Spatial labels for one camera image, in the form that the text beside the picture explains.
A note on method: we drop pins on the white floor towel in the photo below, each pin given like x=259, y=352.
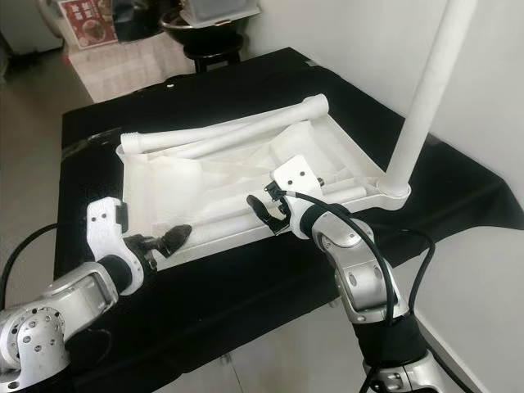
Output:
x=123, y=74

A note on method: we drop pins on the clear plastic storage box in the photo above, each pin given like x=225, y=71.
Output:
x=221, y=10

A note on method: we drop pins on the black metal bowl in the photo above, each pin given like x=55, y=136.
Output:
x=213, y=34

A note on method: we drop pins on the black round stool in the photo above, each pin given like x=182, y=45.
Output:
x=213, y=53

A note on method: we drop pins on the white cabinet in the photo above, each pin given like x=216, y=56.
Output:
x=24, y=24

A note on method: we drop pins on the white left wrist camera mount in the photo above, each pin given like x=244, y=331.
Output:
x=105, y=229

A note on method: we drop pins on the red printed carton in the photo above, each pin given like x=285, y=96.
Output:
x=88, y=24

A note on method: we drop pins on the black bag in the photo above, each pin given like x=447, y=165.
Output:
x=137, y=20

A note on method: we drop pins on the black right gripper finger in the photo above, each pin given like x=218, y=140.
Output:
x=262, y=211

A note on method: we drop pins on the white plastic table top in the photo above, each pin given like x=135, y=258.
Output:
x=213, y=176

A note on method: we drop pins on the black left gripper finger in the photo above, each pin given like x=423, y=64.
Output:
x=176, y=239

